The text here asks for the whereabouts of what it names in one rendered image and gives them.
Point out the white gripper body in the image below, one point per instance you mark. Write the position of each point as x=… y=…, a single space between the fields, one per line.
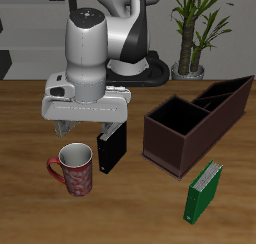
x=83 y=108

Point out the dark brown desk caddy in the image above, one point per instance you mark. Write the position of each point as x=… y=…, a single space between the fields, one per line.
x=196 y=121

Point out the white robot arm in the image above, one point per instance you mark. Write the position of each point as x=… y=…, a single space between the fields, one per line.
x=86 y=51

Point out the red patterned mug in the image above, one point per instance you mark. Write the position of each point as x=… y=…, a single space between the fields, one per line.
x=76 y=172

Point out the green pot plant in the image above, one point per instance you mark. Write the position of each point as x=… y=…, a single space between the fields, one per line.
x=193 y=38

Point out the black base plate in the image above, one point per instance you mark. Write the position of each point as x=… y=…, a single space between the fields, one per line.
x=156 y=71

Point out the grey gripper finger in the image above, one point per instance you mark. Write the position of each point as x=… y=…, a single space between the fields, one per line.
x=62 y=128
x=110 y=128

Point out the green book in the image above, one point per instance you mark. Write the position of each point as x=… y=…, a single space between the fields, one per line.
x=202 y=194

